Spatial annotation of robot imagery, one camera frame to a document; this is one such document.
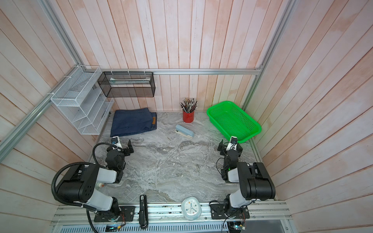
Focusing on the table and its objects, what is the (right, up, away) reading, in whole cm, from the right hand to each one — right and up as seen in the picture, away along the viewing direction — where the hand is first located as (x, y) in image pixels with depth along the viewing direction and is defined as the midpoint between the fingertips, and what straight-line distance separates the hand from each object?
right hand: (230, 140), depth 91 cm
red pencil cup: (-26, +23, +10) cm, 37 cm away
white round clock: (-26, -33, -18) cm, 46 cm away
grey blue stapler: (-29, +5, +12) cm, 32 cm away
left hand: (-69, -2, +1) cm, 69 cm away
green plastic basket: (+11, +13, +24) cm, 29 cm away
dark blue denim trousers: (-74, +13, +21) cm, 78 cm away
